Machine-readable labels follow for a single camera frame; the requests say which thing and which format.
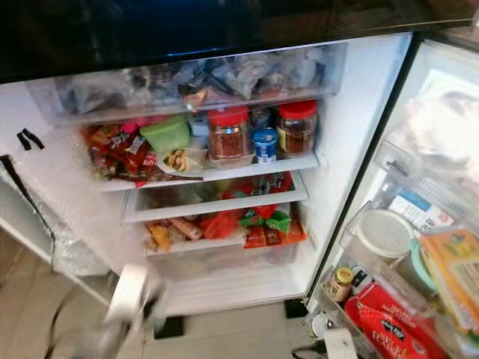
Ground orange red sachets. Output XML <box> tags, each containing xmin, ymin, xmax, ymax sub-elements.
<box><xmin>242</xmin><ymin>224</ymin><xmax>308</xmax><ymax>249</ymax></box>

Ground clear fridge drawer with bags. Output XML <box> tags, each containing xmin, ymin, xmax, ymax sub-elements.
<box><xmin>28</xmin><ymin>43</ymin><xmax>347</xmax><ymax>126</ymax></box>

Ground fridge door with bins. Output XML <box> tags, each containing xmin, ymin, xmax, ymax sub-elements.
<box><xmin>307</xmin><ymin>28</ymin><xmax>479</xmax><ymax>359</ymax></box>

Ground red printed package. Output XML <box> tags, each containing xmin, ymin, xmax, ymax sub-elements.
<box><xmin>344</xmin><ymin>282</ymin><xmax>451</xmax><ymax>359</ymax></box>

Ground orange yellow carton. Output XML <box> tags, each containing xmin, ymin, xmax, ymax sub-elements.
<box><xmin>418</xmin><ymin>227</ymin><xmax>479</xmax><ymax>335</ymax></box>

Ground white plastic bag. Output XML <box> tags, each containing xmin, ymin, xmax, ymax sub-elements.
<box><xmin>400</xmin><ymin>88</ymin><xmax>479</xmax><ymax>178</ymax></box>

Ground teal cup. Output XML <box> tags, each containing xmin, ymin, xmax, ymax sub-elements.
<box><xmin>409</xmin><ymin>237</ymin><xmax>440</xmax><ymax>294</ymax></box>

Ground red plastic bag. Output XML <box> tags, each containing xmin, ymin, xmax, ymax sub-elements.
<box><xmin>198</xmin><ymin>210</ymin><xmax>244</xmax><ymax>241</ymax></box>

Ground black fridge foot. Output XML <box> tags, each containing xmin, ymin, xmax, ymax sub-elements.
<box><xmin>284</xmin><ymin>298</ymin><xmax>308</xmax><ymax>319</ymax></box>
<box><xmin>153</xmin><ymin>315</ymin><xmax>185</xmax><ymax>340</ymax></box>

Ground white blue label box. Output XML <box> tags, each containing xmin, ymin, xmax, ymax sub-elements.
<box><xmin>388</xmin><ymin>188</ymin><xmax>458</xmax><ymax>233</ymax></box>

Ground white fridge shelf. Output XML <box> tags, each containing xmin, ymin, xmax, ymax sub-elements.
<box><xmin>96</xmin><ymin>152</ymin><xmax>320</xmax><ymax>193</ymax></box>

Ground red snack packets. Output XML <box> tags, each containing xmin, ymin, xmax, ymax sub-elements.
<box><xmin>85</xmin><ymin>123</ymin><xmax>159</xmax><ymax>185</ymax></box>

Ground clear shallow fridge drawer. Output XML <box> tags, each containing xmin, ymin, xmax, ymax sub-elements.
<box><xmin>121</xmin><ymin>173</ymin><xmax>311</xmax><ymax>224</ymax></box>

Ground orange snack packet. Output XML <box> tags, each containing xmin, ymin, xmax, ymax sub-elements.
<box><xmin>148</xmin><ymin>222</ymin><xmax>174</xmax><ymax>252</ymax></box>

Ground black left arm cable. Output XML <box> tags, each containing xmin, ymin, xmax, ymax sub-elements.
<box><xmin>43</xmin><ymin>309</ymin><xmax>77</xmax><ymax>358</ymax></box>

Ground narrow white fridge door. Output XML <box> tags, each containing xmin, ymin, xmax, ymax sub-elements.
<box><xmin>0</xmin><ymin>153</ymin><xmax>115</xmax><ymax>307</ymax></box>

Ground pink sausage tube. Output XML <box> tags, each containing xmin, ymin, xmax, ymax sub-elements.
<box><xmin>168</xmin><ymin>216</ymin><xmax>204</xmax><ymax>242</ymax></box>

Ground small yellow lid jar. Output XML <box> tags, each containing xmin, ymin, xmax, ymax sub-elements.
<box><xmin>330</xmin><ymin>265</ymin><xmax>355</xmax><ymax>303</ymax></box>

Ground clear crisper drawer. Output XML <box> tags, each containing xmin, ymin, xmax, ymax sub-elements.
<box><xmin>144</xmin><ymin>242</ymin><xmax>317</xmax><ymax>317</ymax></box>

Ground green plastic container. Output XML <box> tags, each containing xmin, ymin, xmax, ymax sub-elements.
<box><xmin>139</xmin><ymin>114</ymin><xmax>192</xmax><ymax>155</ymax></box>

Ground white lid round container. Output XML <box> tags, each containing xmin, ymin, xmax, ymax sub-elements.
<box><xmin>353</xmin><ymin>207</ymin><xmax>417</xmax><ymax>262</ymax></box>

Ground green snack packet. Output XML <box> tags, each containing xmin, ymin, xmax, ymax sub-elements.
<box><xmin>239</xmin><ymin>209</ymin><xmax>293</xmax><ymax>234</ymax></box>

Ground white open fridge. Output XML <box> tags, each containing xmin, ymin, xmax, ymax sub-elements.
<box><xmin>0</xmin><ymin>0</ymin><xmax>479</xmax><ymax>321</ymax></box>

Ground red lid spice jar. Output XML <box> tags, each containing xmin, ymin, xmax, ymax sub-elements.
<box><xmin>276</xmin><ymin>99</ymin><xmax>320</xmax><ymax>159</ymax></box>
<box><xmin>207</xmin><ymin>105</ymin><xmax>252</xmax><ymax>162</ymax></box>

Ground blue lid can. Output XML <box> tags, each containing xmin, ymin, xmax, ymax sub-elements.
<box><xmin>251</xmin><ymin>127</ymin><xmax>280</xmax><ymax>165</ymax></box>

